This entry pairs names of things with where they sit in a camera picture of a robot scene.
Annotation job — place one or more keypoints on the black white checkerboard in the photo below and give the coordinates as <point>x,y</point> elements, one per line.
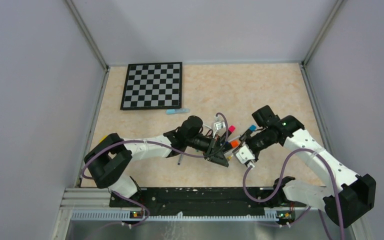
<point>153,86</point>

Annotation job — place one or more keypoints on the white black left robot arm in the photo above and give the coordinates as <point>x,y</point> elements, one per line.
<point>106,163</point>

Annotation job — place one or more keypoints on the dark blue capped pen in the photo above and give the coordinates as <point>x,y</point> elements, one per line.
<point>179,160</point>

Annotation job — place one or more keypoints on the green yellow block stack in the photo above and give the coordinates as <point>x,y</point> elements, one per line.
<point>103,139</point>

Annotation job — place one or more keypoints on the light blue correction tape pen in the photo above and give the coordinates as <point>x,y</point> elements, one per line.
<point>177,111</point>

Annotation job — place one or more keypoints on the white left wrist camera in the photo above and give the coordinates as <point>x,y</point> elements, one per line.
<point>219,125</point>

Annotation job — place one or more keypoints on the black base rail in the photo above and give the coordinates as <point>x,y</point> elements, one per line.
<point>203,201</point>

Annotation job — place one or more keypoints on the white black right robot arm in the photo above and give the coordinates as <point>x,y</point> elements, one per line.
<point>345,197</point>

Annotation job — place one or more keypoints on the blue capped black highlighter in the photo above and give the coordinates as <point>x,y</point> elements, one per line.
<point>252,128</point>

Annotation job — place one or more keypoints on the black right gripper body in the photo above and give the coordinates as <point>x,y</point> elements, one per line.
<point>256,143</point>

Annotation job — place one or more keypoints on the orange capped black highlighter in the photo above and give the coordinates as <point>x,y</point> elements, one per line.
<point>235,143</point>

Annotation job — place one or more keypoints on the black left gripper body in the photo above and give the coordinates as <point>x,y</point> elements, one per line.
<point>213,145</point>

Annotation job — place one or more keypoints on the pink capped black highlighter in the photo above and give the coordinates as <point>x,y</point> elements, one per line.
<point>231,129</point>

